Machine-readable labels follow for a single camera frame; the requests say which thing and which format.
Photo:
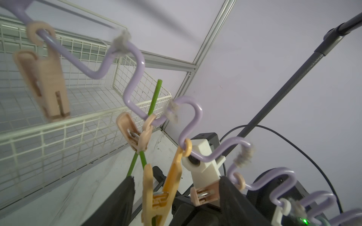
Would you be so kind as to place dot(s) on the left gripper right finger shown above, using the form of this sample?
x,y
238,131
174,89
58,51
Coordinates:
x,y
236,209

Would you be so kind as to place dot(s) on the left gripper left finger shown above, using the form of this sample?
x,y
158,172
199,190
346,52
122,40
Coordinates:
x,y
117,209

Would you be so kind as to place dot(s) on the black clothes rack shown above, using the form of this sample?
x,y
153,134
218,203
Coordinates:
x,y
330,41

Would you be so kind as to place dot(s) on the yellow tulip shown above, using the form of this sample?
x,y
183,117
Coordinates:
x,y
144,163

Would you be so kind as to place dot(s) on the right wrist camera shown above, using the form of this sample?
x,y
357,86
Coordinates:
x,y
205,175

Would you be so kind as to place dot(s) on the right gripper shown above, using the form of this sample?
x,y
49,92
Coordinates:
x,y
184,213

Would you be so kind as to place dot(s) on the white wire wall basket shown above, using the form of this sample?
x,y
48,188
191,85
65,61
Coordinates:
x,y
60,98

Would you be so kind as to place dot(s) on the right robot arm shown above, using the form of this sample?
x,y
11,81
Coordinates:
x,y
260,198

